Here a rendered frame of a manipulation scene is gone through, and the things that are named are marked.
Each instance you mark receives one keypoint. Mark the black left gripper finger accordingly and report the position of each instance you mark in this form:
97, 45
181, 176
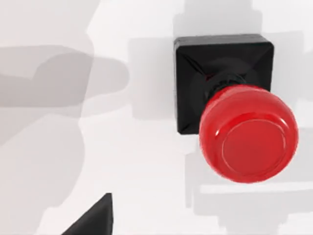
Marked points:
97, 218

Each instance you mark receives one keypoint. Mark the red push button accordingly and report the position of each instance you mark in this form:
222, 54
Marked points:
248, 137

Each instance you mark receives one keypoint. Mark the black square button base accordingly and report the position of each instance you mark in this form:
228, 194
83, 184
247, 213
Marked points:
195, 73

